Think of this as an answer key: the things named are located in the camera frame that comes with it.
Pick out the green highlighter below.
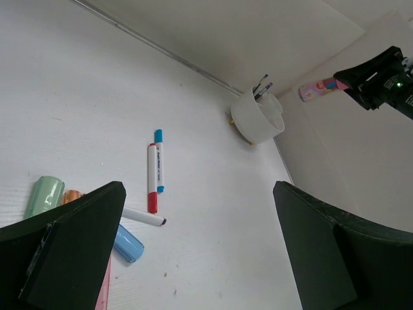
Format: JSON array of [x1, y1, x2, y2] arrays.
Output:
[[24, 176, 65, 219]]

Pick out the white divided pen holder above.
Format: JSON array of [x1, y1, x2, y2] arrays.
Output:
[[230, 87, 285, 145]]

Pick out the blue cap white marker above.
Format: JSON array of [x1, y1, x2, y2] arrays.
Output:
[[154, 129, 165, 193]]

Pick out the purple cap white marker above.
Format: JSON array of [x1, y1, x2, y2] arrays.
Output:
[[121, 208, 167, 227]]

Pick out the orange highlighter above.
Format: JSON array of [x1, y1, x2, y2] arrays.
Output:
[[61, 190, 84, 205]]

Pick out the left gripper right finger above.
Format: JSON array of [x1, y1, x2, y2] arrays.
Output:
[[273, 181, 412, 309]]

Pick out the pink cartoon sticker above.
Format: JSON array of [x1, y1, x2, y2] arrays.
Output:
[[298, 79, 327, 102]]

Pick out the pink highlighter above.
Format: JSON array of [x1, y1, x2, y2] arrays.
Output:
[[95, 258, 111, 310]]

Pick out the pink cap small bottle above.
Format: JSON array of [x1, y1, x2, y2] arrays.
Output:
[[317, 77, 348, 94]]

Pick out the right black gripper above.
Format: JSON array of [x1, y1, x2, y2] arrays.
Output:
[[334, 46, 412, 119]]

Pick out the blue highlighter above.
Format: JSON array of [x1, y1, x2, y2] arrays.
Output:
[[114, 225, 145, 264]]

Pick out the dark blue pen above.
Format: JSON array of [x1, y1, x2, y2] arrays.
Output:
[[252, 74, 268, 93]]

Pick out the red cap white marker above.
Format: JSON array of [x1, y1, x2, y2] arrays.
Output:
[[148, 143, 158, 214]]

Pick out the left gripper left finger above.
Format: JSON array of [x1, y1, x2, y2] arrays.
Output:
[[1, 181, 126, 309]]

